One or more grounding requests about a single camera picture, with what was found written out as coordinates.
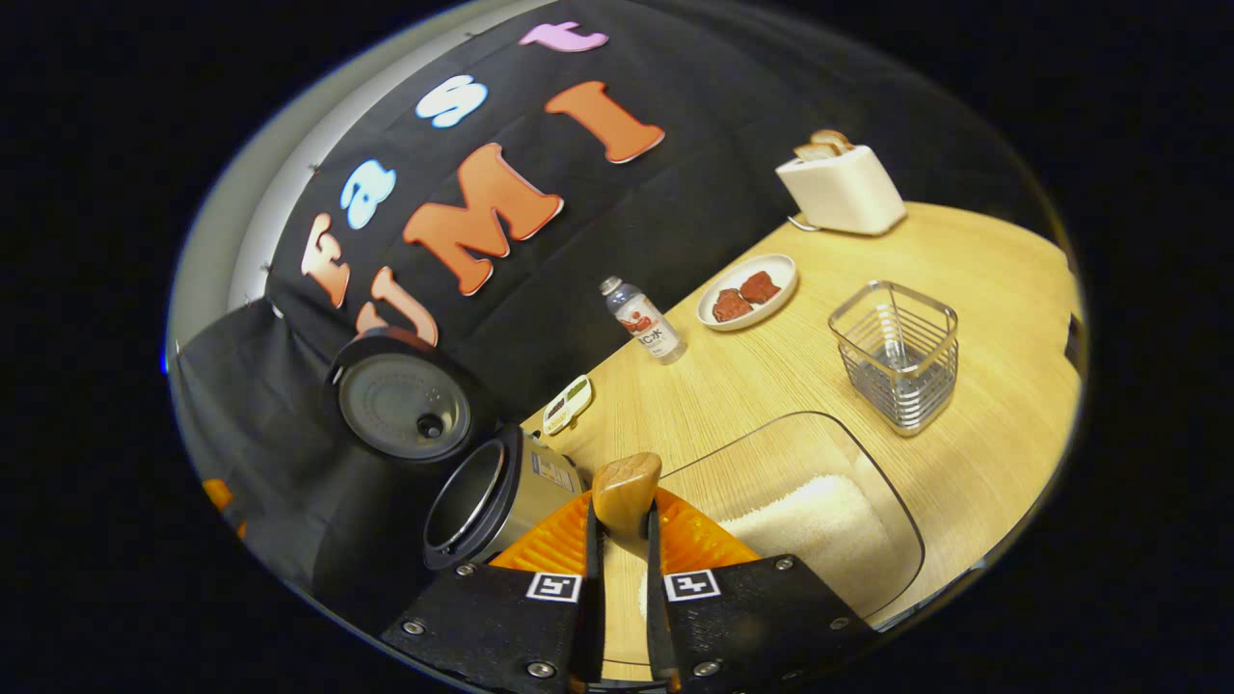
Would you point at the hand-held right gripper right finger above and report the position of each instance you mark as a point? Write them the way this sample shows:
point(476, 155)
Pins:
point(657, 617)

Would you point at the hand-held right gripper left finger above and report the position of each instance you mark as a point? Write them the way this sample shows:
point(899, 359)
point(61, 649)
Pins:
point(590, 627)

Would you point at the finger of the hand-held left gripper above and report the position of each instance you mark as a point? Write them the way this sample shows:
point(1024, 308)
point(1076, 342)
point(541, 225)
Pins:
point(220, 496)

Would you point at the wooden spoon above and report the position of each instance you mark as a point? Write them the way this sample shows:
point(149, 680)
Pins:
point(627, 492)

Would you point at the dark grey rice cooker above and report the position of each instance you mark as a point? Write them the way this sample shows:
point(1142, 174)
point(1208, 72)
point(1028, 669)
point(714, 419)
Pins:
point(511, 511)

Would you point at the white rice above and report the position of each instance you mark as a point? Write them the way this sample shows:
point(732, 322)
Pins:
point(819, 530)

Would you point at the white divided bean dish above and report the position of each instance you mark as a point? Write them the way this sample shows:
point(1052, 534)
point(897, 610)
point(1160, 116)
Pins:
point(567, 403)

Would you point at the small clear drink bottle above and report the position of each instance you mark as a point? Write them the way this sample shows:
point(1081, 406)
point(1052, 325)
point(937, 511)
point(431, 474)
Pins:
point(644, 320)

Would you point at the red meat piece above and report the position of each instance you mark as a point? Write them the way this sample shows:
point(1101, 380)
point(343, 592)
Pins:
point(760, 286)
point(732, 306)

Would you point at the white round plate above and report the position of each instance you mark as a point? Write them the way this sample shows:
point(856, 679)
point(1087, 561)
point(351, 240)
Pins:
point(771, 268)

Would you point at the white toaster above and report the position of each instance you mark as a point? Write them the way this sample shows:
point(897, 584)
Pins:
point(841, 193)

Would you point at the black backdrop cloth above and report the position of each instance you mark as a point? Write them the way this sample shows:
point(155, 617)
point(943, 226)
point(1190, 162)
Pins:
point(675, 145)

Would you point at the toasted bread slice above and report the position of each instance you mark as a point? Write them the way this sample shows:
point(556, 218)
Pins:
point(833, 139)
point(815, 151)

